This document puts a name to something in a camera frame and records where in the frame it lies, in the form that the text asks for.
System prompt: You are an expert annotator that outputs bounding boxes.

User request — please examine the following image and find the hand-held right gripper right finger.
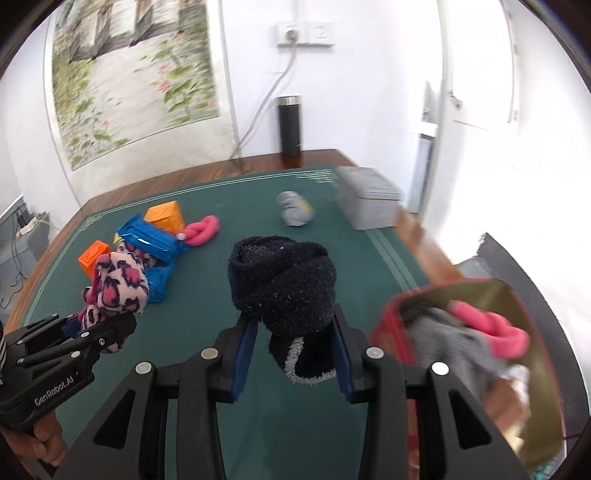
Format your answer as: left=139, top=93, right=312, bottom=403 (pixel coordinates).
left=332, top=305, right=529, bottom=480

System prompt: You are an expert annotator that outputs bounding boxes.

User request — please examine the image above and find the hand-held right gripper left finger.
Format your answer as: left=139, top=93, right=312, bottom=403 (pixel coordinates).
left=69, top=314, right=259, bottom=480

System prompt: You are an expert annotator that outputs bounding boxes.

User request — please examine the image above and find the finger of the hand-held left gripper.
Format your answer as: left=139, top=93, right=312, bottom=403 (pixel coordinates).
left=7, top=314, right=81, bottom=354
left=69, top=314, right=138, bottom=358

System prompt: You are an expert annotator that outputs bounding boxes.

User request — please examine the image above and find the pink leopard print sock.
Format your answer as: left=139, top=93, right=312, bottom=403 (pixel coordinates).
left=76, top=242, right=151, bottom=355

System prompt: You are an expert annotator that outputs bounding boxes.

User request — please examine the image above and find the orange cube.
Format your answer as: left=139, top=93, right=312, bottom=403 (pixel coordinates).
left=78, top=241, right=112, bottom=281
left=144, top=200, right=185, bottom=235

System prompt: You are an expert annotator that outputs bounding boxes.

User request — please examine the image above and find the navy sock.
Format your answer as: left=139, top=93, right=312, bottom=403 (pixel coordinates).
left=227, top=235, right=340, bottom=385

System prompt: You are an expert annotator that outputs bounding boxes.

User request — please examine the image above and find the pink twisted toy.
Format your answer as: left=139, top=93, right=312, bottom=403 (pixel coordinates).
left=450, top=299, right=531, bottom=358
left=178, top=215, right=220, bottom=247

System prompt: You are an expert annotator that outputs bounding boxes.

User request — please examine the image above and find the red tin container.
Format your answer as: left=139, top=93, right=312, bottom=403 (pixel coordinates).
left=369, top=277, right=568, bottom=472

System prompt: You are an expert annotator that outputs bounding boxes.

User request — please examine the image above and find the person's left hand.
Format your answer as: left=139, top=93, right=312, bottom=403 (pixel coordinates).
left=9, top=411, right=68, bottom=469

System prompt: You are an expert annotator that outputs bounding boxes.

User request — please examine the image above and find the grey cabinet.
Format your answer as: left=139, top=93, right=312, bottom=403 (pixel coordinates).
left=0, top=194, right=51, bottom=301

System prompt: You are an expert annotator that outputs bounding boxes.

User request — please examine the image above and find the green table mat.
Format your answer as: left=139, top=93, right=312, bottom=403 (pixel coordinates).
left=9, top=166, right=435, bottom=480

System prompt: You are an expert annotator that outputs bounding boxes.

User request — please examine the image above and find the white power strip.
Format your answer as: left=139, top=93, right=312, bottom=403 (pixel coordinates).
left=16, top=216, right=49, bottom=237

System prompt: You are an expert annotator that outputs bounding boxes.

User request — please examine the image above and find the small grey rolled sock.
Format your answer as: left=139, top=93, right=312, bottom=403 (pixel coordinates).
left=276, top=191, right=315, bottom=228

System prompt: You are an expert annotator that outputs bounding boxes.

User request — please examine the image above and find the grey tin box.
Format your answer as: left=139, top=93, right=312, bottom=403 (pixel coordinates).
left=335, top=166, right=404, bottom=230

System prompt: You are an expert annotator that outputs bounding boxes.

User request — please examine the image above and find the black thermos bottle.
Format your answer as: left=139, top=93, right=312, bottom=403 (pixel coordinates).
left=276, top=95, right=303, bottom=158

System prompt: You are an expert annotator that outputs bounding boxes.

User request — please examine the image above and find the white door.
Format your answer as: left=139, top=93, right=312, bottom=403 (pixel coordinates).
left=438, top=0, right=522, bottom=134

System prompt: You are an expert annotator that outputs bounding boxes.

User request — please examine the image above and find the lotus painting wall scroll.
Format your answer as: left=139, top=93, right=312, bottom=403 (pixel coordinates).
left=44, top=0, right=241, bottom=208

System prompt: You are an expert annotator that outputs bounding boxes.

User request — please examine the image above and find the grey cable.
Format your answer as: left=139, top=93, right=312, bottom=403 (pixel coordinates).
left=228, top=30, right=298, bottom=160

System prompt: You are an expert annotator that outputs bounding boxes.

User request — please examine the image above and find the white wall socket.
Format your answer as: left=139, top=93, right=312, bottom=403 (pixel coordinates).
left=277, top=21, right=336, bottom=47

